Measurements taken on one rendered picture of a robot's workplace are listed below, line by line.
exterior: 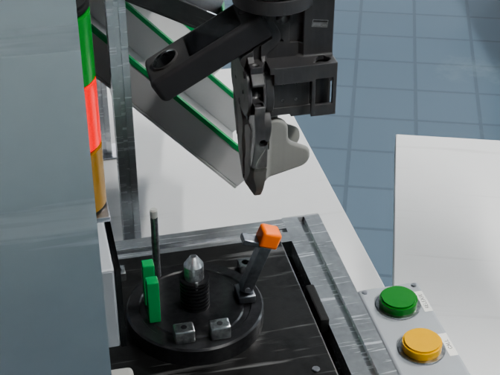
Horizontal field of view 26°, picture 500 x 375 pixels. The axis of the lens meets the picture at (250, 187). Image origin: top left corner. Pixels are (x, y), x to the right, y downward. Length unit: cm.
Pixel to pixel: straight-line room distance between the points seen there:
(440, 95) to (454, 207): 210
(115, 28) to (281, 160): 25
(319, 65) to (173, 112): 32
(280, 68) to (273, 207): 55
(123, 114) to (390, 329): 37
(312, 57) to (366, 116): 248
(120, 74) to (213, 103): 22
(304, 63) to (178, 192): 59
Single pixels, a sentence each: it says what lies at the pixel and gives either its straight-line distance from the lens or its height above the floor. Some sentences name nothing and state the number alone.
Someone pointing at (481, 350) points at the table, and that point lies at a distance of 128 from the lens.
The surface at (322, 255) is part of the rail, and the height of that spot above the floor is 96.
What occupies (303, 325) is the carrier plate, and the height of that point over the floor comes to 97.
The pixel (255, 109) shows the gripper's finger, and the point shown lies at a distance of 94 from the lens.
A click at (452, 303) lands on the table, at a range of 134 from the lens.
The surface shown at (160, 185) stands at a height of 86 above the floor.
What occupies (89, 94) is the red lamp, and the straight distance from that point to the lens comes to 73.
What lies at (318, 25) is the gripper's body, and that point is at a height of 130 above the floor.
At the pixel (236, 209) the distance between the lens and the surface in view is 147.
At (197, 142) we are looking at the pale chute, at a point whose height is 105.
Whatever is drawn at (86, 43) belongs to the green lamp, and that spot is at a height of 139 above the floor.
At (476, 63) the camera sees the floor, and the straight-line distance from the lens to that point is 382.
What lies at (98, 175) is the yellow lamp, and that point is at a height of 129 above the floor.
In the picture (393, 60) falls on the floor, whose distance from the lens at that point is 379.
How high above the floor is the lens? 170
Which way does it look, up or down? 34 degrees down
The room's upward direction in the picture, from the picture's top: straight up
